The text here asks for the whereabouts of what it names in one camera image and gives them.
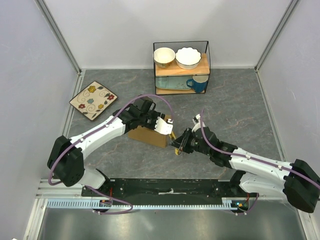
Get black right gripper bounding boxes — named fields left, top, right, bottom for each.
left=169, top=127, right=212, bottom=157

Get yellow utility knife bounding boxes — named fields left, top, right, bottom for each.
left=169, top=131, right=181, bottom=156

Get brown cardboard express box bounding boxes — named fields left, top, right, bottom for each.
left=127, top=119, right=170, bottom=148

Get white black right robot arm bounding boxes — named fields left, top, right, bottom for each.
left=171, top=127, right=320, bottom=213

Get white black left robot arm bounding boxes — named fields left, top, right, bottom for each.
left=47, top=96, right=166, bottom=197

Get blue mug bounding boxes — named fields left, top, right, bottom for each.
left=186, top=75, right=209, bottom=93

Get pale green rectangular plate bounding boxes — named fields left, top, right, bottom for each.
left=155, top=76, right=191, bottom=90

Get white scalloped bowl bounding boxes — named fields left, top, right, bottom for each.
left=175, top=47, right=202, bottom=70

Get cream ceramic bowl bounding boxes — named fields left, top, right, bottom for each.
left=153, top=47, right=176, bottom=68

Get floral square coaster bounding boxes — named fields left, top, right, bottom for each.
left=69, top=81, right=118, bottom=121

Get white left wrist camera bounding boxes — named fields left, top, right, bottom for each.
left=154, top=116, right=174, bottom=135

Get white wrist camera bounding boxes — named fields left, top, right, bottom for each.
left=192, top=114, right=201, bottom=132
left=154, top=116, right=174, bottom=135

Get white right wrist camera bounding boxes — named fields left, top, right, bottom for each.
left=192, top=114, right=201, bottom=132

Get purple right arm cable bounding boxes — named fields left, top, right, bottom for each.
left=199, top=107, right=320, bottom=216

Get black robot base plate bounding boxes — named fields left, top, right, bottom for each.
left=81, top=177, right=260, bottom=206

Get black wire wooden shelf rack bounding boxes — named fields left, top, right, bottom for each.
left=152, top=40, right=211, bottom=96

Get grey slotted cable duct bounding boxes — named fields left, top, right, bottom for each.
left=46, top=194, right=248, bottom=210

